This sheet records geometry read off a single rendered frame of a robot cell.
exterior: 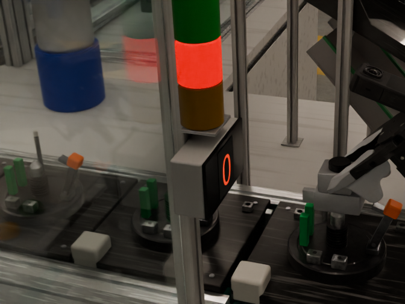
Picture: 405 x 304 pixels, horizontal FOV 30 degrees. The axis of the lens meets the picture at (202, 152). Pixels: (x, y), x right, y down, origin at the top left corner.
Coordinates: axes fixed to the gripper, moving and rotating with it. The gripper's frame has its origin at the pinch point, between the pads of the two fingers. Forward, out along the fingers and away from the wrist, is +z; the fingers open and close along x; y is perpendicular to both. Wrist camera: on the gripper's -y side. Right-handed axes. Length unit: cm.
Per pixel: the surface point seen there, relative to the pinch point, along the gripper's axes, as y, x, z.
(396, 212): 8.9, -1.0, -3.2
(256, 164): 0, 41, 35
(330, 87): 37, 276, 121
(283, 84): 3, 137, 68
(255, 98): -7, 72, 42
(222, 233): -2.4, 0.4, 21.8
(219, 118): -18.1, -19.7, -5.1
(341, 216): 5.3, -0.7, 3.7
